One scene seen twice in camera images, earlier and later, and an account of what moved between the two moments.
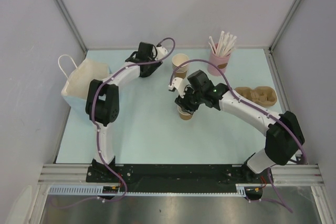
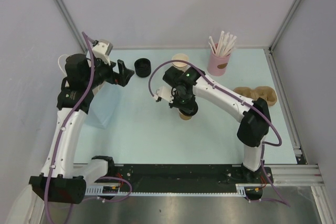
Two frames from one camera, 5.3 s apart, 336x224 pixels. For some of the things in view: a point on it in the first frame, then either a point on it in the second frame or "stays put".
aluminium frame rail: x=297 y=175 stays put
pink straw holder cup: x=221 y=62 stays put
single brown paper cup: x=184 y=114 stays put
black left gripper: x=154 y=66 to x=121 y=78
